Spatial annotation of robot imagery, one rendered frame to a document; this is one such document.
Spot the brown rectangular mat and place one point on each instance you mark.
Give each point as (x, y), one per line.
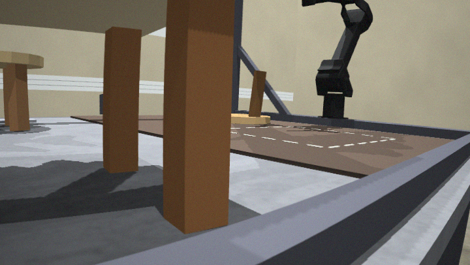
(357, 161)

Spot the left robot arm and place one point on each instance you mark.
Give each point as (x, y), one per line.
(333, 74)

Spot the dark grey metal arch frame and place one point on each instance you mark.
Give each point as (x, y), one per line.
(240, 53)

